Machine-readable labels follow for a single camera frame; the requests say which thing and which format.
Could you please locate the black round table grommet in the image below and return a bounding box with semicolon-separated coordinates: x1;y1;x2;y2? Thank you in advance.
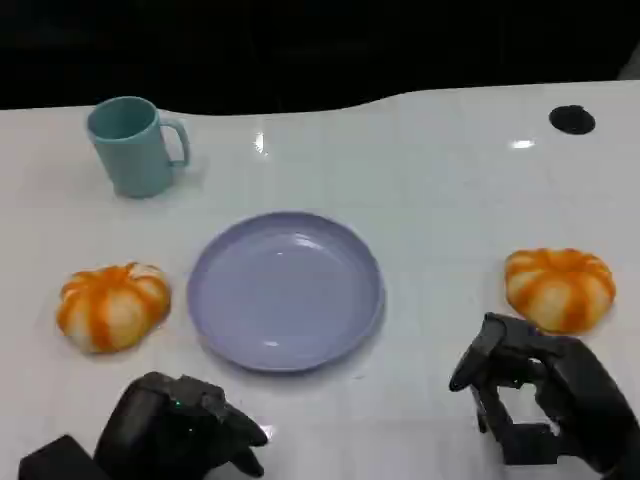
548;104;597;136

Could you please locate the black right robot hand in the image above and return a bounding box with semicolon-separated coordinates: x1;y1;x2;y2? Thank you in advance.
448;312;640;480

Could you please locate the lilac plate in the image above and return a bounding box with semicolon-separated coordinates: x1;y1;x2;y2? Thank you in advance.
186;211;387;375

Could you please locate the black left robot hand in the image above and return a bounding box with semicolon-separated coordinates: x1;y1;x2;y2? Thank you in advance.
93;371;270;480

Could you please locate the orange and white bread roll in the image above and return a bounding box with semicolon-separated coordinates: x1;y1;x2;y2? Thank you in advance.
503;247;617;335
55;261;172;355

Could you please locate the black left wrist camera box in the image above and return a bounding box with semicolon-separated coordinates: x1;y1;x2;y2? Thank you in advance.
18;434;109;480

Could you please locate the pale green mug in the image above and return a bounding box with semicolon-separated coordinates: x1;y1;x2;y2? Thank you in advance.
87;96;192;200

